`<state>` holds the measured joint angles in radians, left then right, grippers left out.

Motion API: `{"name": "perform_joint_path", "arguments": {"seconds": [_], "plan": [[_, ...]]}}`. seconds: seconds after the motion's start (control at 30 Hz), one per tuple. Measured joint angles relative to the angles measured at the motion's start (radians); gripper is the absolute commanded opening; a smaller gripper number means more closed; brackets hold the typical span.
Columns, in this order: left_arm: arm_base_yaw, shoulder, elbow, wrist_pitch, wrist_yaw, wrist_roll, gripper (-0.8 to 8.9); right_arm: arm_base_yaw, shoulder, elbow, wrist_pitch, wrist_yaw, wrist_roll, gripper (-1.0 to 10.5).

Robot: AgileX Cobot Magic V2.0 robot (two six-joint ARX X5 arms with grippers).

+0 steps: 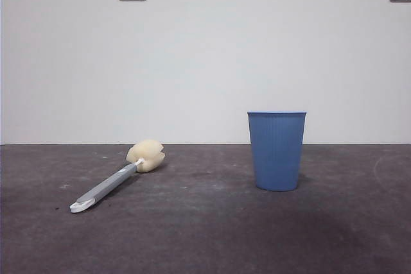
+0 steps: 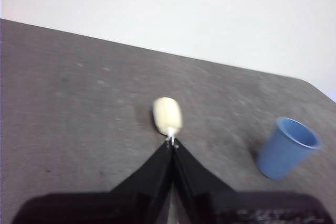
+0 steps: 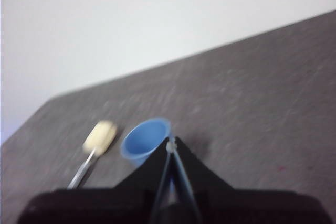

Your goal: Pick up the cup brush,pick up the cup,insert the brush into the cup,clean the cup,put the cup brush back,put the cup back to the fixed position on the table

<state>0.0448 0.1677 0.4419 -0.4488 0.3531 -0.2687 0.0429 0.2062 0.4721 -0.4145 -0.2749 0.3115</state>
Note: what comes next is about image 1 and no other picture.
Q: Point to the blue ribbed plastic cup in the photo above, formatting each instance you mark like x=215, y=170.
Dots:
x=276, y=152

